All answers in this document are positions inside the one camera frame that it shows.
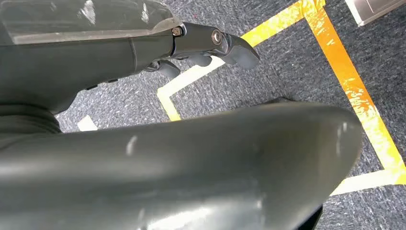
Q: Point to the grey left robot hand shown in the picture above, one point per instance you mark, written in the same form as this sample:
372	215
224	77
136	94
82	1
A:
79	60

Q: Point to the small white tape piece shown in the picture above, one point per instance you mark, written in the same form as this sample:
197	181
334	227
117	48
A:
87	123

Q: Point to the ribbed grey left arm sleeve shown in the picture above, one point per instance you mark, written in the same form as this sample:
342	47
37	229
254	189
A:
25	120

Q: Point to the short yellow floor tape strip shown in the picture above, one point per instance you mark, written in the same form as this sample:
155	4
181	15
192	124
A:
169	108

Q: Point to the large grey robot body shell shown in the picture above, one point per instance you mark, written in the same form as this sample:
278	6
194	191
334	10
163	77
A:
190	171

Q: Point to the long pale yellow tape strip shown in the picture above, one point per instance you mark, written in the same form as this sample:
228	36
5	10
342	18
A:
269	27

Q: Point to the orange yellow floor tape strip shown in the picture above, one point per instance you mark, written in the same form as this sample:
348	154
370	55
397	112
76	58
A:
358	92

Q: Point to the pale metal furniture base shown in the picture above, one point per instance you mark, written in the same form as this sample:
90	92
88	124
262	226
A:
371	9

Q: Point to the pale floor tape strip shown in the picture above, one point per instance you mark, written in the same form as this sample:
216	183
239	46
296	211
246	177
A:
368	182

